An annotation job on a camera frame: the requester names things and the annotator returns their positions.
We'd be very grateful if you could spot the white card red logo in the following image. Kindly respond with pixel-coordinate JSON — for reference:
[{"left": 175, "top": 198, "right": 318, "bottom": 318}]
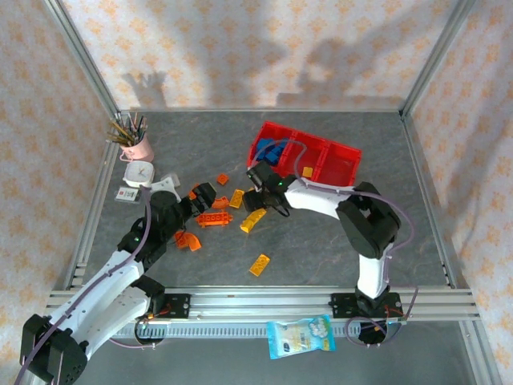
[{"left": 115, "top": 186, "right": 141, "bottom": 204}]

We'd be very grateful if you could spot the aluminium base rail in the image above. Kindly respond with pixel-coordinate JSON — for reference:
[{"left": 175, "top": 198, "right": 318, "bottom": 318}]
[{"left": 43, "top": 286, "right": 480, "bottom": 322}]

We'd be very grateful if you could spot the grey slotted cable duct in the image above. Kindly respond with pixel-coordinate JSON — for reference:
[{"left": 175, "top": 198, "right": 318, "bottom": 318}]
[{"left": 111, "top": 322, "right": 386, "bottom": 338}]

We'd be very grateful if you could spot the red plastic bin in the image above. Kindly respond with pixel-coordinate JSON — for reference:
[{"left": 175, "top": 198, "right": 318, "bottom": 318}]
[
  {"left": 279, "top": 130, "right": 332, "bottom": 188},
  {"left": 311, "top": 139, "right": 363, "bottom": 201},
  {"left": 246, "top": 120, "right": 298, "bottom": 177}
]

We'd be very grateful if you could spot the long orange lego chassis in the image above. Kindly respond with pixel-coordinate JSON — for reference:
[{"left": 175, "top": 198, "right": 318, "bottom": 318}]
[{"left": 195, "top": 211, "right": 235, "bottom": 229}]

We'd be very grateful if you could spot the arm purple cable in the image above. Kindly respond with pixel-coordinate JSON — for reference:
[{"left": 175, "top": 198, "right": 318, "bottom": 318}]
[
  {"left": 246, "top": 140, "right": 420, "bottom": 348},
  {"left": 14, "top": 184, "right": 157, "bottom": 385}
]

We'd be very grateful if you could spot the orange curved lego piece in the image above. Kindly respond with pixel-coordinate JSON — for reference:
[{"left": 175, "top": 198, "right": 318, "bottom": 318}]
[{"left": 184, "top": 233, "right": 204, "bottom": 253}]

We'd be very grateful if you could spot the aluminium frame post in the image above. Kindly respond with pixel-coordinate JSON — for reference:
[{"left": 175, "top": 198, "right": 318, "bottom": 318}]
[
  {"left": 399, "top": 0, "right": 480, "bottom": 118},
  {"left": 42, "top": 0, "right": 122, "bottom": 118}
]

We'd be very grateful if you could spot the white blue snack bag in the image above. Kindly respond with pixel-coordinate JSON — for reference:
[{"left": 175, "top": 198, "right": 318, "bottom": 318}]
[{"left": 266, "top": 314, "right": 337, "bottom": 361}]

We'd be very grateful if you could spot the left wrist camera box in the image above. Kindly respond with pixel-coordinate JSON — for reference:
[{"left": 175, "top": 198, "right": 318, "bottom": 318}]
[{"left": 148, "top": 172, "right": 182, "bottom": 201}]

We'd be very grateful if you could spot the aluminium table edge rail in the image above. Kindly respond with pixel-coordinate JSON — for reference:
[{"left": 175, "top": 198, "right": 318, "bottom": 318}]
[
  {"left": 400, "top": 114, "right": 458, "bottom": 290},
  {"left": 66, "top": 115, "right": 121, "bottom": 290}
]

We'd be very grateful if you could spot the white square clock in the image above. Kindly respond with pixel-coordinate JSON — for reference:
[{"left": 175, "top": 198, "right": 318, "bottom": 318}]
[{"left": 123, "top": 160, "right": 156, "bottom": 188}]

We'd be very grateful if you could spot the pink pencil cup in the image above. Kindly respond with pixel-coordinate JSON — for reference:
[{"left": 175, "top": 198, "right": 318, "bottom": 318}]
[{"left": 119, "top": 134, "right": 156, "bottom": 164}]

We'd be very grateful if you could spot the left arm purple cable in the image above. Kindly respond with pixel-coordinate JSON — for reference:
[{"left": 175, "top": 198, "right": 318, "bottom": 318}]
[{"left": 14, "top": 184, "right": 157, "bottom": 385}]

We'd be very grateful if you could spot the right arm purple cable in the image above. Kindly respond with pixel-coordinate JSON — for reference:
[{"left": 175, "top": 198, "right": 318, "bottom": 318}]
[{"left": 246, "top": 140, "right": 420, "bottom": 348}]

